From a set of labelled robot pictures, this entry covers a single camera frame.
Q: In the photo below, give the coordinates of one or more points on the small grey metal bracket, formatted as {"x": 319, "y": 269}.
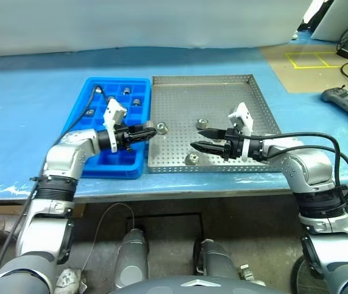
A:
{"x": 247, "y": 272}

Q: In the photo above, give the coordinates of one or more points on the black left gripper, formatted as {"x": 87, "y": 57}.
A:
{"x": 125, "y": 136}

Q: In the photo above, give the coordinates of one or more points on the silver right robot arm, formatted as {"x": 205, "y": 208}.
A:
{"x": 308, "y": 171}

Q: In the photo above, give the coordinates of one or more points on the white backdrop sheet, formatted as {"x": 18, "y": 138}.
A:
{"x": 131, "y": 21}

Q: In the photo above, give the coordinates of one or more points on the blue compartment tray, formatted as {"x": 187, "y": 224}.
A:
{"x": 119, "y": 159}

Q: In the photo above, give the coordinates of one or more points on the metal nut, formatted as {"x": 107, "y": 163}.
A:
{"x": 150, "y": 123}

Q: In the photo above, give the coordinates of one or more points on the brown board with yellow tape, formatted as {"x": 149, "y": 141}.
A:
{"x": 284, "y": 76}

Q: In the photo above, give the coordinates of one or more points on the grey rounded leg shell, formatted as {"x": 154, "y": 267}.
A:
{"x": 217, "y": 263}
{"x": 131, "y": 260}

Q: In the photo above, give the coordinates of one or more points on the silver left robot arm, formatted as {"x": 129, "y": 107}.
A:
{"x": 66, "y": 153}

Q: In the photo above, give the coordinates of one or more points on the perforated steel tray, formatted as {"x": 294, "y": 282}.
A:
{"x": 223, "y": 92}

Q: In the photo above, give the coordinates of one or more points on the small white object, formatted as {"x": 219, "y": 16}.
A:
{"x": 294, "y": 36}

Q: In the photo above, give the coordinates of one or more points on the grey torso cover with emblem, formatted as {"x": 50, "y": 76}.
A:
{"x": 198, "y": 286}

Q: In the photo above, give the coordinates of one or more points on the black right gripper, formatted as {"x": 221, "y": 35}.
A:
{"x": 233, "y": 145}

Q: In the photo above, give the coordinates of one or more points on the grey handheld remote controller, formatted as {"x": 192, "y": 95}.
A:
{"x": 345, "y": 102}

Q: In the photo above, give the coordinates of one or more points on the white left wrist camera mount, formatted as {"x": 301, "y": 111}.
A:
{"x": 115, "y": 111}

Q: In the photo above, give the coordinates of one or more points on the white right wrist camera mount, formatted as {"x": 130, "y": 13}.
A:
{"x": 243, "y": 118}

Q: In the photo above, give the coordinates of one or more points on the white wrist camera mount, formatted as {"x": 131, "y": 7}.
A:
{"x": 115, "y": 111}
{"x": 243, "y": 118}

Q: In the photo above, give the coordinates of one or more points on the white board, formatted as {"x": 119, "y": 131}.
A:
{"x": 339, "y": 18}

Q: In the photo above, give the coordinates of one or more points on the blue table cover sheet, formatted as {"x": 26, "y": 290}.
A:
{"x": 24, "y": 122}

